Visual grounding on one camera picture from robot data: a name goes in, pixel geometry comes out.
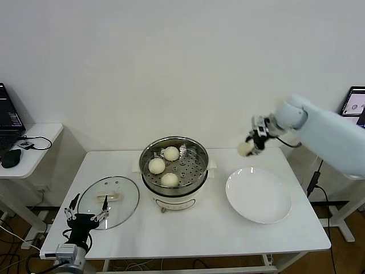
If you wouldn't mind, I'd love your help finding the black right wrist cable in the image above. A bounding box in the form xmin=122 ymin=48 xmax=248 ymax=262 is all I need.
xmin=275 ymin=136 xmax=302 ymax=148

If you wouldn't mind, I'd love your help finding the round glass pot lid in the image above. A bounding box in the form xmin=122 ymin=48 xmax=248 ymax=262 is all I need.
xmin=77 ymin=176 xmax=140 ymax=230

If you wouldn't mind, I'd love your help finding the white side desk with mouse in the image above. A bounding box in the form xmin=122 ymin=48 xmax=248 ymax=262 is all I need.
xmin=0 ymin=123 xmax=65 ymax=235

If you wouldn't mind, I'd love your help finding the white side desk with remote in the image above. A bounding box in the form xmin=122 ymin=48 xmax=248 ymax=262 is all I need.
xmin=310 ymin=159 xmax=365 ymax=243

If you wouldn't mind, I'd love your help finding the black computer mouse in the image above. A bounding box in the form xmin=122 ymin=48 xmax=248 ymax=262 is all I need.
xmin=1 ymin=148 xmax=23 ymax=168

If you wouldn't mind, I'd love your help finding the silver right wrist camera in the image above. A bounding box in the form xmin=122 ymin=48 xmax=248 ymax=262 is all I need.
xmin=252 ymin=115 xmax=270 ymax=136

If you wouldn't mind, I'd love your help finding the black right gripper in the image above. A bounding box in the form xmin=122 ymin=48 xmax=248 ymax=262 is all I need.
xmin=245 ymin=134 xmax=267 ymax=156

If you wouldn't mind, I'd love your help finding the thin black looped cable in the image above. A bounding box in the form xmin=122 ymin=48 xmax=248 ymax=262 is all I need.
xmin=18 ymin=135 xmax=54 ymax=151

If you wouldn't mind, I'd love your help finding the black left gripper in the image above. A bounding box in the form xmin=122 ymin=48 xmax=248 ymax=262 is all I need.
xmin=63 ymin=193 xmax=111 ymax=245

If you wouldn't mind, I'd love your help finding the white floor power strip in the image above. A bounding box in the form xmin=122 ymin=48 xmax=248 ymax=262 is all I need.
xmin=21 ymin=232 xmax=49 ymax=252

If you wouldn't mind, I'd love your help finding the black cable with adapter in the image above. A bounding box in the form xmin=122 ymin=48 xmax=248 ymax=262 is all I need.
xmin=306 ymin=159 xmax=339 ymax=274

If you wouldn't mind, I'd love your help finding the black laptop with dark screen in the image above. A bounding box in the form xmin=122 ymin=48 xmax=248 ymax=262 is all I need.
xmin=0 ymin=82 xmax=27 ymax=155

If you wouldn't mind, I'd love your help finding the grey laptop showing camera views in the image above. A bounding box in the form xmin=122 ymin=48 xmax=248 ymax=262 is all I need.
xmin=338 ymin=85 xmax=365 ymax=128

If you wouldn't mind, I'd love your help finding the white table leg frame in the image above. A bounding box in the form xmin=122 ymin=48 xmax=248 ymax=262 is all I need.
xmin=94 ymin=252 xmax=303 ymax=274

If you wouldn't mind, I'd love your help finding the perforated steel steamer basket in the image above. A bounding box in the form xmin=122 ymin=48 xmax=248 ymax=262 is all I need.
xmin=139 ymin=136 xmax=209 ymax=198

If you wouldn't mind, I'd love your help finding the round white plate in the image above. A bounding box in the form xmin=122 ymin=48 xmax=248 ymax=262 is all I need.
xmin=225 ymin=167 xmax=293 ymax=225

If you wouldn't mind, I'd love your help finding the cream electric cooker pot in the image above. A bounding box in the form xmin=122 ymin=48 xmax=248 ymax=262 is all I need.
xmin=132 ymin=155 xmax=219 ymax=214

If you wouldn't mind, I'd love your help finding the white steamed baozi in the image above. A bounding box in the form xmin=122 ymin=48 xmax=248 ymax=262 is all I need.
xmin=160 ymin=172 xmax=180 ymax=188
xmin=148 ymin=158 xmax=167 ymax=175
xmin=163 ymin=146 xmax=180 ymax=162
xmin=237 ymin=142 xmax=254 ymax=157

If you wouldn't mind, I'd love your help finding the small black hub with label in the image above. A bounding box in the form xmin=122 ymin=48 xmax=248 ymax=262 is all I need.
xmin=17 ymin=139 xmax=37 ymax=151

